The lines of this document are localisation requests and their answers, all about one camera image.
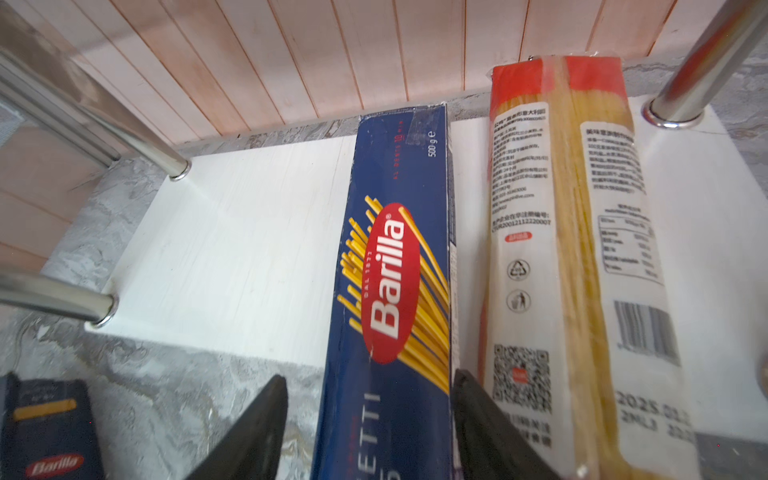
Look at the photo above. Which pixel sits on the red spaghetti bag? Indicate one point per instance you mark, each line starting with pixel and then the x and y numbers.
pixel 578 349

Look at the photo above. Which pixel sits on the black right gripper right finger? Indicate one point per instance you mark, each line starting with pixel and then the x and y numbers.
pixel 489 446

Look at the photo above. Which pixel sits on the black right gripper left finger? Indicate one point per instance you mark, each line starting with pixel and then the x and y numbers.
pixel 251 449

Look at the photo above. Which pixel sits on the blue Barilla rigatoni box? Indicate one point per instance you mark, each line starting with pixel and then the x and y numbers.
pixel 48 430

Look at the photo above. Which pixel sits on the blue Barilla spaghetti bag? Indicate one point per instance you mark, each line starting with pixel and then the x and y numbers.
pixel 385 409

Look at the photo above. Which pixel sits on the white two-tier shelf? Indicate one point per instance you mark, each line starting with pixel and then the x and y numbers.
pixel 226 275

